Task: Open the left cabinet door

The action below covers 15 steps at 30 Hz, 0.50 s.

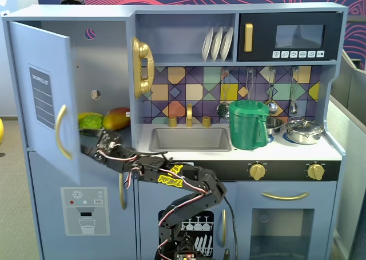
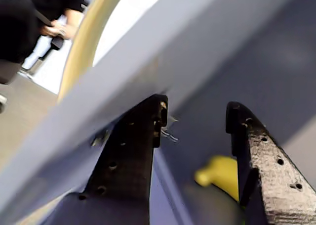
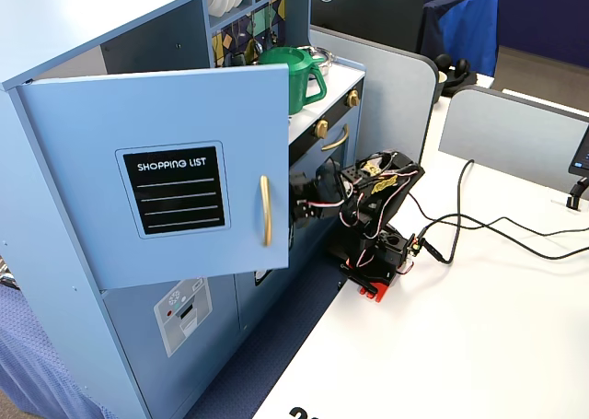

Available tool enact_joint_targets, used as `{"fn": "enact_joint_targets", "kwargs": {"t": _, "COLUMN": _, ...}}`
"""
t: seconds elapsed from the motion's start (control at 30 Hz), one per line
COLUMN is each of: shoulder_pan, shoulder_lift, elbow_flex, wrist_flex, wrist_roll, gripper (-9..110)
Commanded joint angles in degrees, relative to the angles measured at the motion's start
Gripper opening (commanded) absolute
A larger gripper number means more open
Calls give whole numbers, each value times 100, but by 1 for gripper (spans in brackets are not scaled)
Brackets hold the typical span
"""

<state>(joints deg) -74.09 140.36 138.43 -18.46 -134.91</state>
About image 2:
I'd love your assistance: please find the person's hand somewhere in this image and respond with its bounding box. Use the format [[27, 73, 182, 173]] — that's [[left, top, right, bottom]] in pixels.
[[39, 20, 73, 41]]

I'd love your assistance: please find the black handheld device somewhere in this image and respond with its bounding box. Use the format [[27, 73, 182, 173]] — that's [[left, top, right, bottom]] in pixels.
[[50, 36, 65, 50]]

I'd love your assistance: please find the person's bare forearm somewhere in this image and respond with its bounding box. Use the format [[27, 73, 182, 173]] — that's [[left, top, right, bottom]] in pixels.
[[63, 8, 85, 40]]

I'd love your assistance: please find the person in black shirt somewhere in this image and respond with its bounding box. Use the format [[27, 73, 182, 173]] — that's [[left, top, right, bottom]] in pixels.
[[23, 0, 87, 22]]

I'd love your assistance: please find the yellow toy in cabinet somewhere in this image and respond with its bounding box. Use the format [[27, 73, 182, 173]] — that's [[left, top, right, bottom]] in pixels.
[[194, 155, 240, 202]]

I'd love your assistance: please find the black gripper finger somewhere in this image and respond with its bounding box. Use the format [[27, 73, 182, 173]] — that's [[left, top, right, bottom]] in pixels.
[[71, 93, 169, 225], [225, 101, 316, 225]]

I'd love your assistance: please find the gold cabinet door handle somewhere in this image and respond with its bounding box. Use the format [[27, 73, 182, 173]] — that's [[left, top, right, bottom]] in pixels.
[[56, 0, 130, 104]]

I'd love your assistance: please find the person in black clothes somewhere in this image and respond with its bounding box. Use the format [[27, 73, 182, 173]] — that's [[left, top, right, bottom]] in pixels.
[[0, 0, 54, 85]]

